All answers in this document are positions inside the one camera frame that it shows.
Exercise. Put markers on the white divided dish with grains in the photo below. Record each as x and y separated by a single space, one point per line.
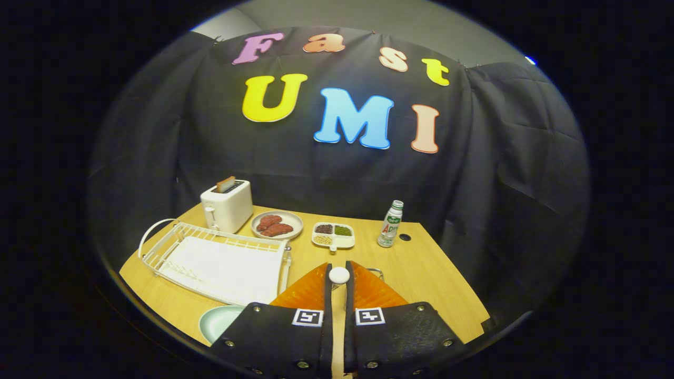
345 241

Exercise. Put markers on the black backdrop cloth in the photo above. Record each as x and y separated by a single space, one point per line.
474 184

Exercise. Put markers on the white green-label drink bottle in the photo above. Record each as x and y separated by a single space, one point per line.
390 226

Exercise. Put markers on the small beige plate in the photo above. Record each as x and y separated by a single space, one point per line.
295 221

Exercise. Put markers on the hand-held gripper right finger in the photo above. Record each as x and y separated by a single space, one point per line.
405 342

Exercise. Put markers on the red meat piece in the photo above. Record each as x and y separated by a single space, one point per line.
268 221
280 229

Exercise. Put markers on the white toaster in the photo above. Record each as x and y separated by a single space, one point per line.
229 210

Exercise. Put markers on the toast slice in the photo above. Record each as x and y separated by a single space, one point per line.
226 183

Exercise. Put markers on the light green plate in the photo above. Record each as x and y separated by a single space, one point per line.
218 322

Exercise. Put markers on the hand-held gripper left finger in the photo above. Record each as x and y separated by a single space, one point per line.
274 342

